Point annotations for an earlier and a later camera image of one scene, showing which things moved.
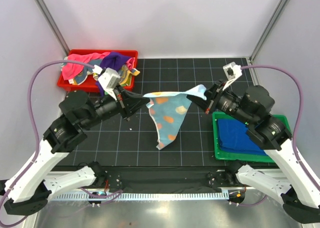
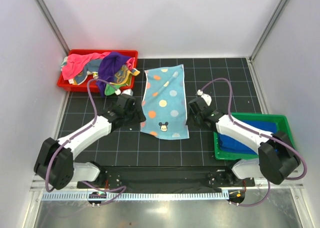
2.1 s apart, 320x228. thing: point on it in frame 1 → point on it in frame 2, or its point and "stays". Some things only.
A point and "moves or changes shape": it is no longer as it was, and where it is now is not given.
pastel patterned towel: (168, 110) moves or changes shape
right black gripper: (214, 95) → (190, 119)
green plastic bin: (221, 153) stays
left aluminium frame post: (42, 3) stays
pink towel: (71, 71) stays
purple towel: (113, 60) stays
